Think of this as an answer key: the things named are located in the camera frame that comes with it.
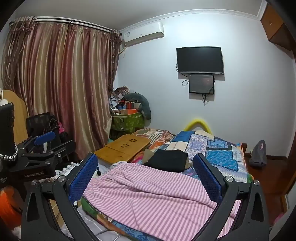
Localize wooden lap desk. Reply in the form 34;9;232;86
94;134;151;163

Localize wooden wall cabinet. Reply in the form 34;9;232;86
260;3;294;50

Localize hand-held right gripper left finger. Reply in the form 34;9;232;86
21;153;100;241

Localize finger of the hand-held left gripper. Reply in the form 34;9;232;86
22;140;77;168
16;131;56;151

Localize black folded garment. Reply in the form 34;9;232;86
143;149;189;172

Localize patchwork quilt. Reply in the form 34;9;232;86
81;130;255;241

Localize pink striped pants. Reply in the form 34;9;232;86
82;162;241;241

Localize small wall monitor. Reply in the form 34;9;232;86
188;74;214;94

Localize grey backpack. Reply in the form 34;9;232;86
249;140;267;167

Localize white air conditioner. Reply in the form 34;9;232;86
124;22;165;46

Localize yellow foam tube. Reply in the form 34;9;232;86
184;118;214;135

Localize curtain rod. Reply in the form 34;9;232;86
9;16;122;35

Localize wall television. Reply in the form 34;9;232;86
176;46;225;75

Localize striped orange cloth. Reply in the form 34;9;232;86
135;128;174;150

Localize black mesh chair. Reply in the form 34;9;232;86
26;112;77;163

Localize pale wooden board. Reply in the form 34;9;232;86
0;90;29;144

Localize striped brown curtain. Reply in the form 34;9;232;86
0;17;123;160

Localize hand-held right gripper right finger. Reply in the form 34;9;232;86
193;153;271;241

